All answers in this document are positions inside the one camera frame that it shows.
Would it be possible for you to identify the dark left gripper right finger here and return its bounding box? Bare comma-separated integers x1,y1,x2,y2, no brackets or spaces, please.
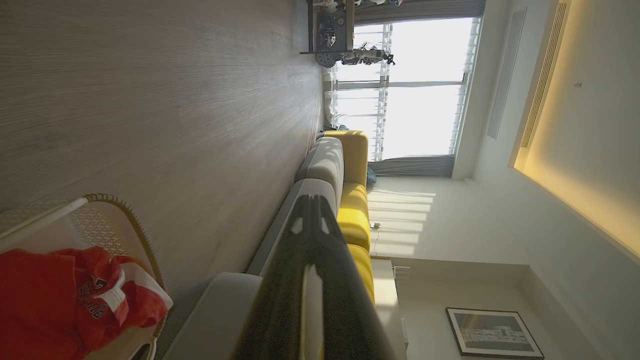
313,195,396,360

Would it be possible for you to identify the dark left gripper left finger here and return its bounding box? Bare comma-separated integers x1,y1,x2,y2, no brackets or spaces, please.
234,195,314,360

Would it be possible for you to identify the red and white garment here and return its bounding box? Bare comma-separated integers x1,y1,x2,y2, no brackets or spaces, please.
0,246,174,360

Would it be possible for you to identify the yellow sofa back cushion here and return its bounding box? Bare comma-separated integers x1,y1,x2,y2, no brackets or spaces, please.
347,243,376,306
337,182,372,252
324,130,369,189

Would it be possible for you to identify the white side cabinet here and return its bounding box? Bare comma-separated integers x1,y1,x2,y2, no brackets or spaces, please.
370,257,409,360

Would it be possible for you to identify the grey curtain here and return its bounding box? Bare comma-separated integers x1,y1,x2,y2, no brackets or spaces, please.
367,154,456,178
352,0,487,27

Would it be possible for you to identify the white perforated laundry basket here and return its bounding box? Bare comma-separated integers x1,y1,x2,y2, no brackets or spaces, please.
0,193,174,360

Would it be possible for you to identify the large bright window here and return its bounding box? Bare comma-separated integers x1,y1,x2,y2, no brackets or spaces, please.
329,17,482,162

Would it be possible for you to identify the wheeled machine by window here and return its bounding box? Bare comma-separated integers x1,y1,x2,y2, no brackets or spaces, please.
314,42,396,69

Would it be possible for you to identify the dark table with equipment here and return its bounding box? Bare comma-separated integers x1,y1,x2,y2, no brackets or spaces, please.
299,0,357,55

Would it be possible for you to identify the white ceiling access panel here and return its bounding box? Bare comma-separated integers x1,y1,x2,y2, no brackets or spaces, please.
487,7,528,140

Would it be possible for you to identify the long ceiling air vent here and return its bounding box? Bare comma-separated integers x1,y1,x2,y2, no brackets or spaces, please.
519,2,571,149

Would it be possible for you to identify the white wall plug with cable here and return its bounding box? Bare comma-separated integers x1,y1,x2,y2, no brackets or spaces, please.
370,221,385,256

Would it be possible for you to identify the black framed wall picture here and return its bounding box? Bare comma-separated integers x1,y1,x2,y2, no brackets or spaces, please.
445,307,545,360

